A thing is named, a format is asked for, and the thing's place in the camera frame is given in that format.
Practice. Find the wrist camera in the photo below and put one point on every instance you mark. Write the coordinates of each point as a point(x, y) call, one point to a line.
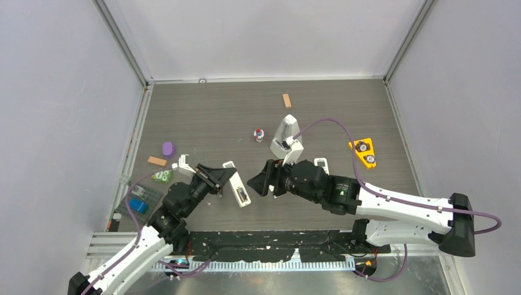
point(294, 149)
point(182, 166)

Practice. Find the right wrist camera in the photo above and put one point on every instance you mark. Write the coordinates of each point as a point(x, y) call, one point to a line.
point(294, 149)

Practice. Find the yellow triangle toy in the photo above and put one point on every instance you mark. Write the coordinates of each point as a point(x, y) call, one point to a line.
point(363, 151)

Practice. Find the wooden block left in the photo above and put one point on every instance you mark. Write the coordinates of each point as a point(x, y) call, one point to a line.
point(157, 161)

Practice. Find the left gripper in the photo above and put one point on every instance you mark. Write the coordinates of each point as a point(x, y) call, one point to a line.
point(214, 177)

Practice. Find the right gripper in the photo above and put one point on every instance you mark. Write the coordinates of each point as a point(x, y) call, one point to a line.
point(271, 175)

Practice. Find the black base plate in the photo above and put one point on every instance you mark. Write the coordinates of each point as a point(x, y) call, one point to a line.
point(278, 246)

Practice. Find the small wooden block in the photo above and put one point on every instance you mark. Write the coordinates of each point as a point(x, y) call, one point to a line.
point(286, 101)

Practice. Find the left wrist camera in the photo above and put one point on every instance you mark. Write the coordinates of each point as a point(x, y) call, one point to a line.
point(182, 166)

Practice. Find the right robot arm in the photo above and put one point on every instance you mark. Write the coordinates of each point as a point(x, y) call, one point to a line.
point(443, 223)

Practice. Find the small white remote control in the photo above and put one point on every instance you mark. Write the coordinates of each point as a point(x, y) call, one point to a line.
point(322, 162)

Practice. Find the grey lego baseplate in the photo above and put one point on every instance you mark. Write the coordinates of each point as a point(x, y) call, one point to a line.
point(150, 196)

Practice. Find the blue green lego brick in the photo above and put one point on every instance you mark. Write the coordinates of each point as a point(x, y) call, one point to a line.
point(138, 205)

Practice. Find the white long remote control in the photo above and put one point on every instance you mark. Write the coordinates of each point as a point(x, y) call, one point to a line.
point(239, 190)

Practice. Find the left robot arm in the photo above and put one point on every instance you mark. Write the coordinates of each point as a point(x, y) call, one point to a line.
point(163, 234)

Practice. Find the green monster lego toy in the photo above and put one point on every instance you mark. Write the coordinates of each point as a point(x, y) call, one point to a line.
point(163, 176)

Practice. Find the purple toy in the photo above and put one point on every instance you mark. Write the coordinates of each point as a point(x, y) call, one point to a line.
point(168, 149)

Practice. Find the small red blue figurine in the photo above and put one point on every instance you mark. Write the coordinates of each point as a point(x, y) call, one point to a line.
point(259, 135)

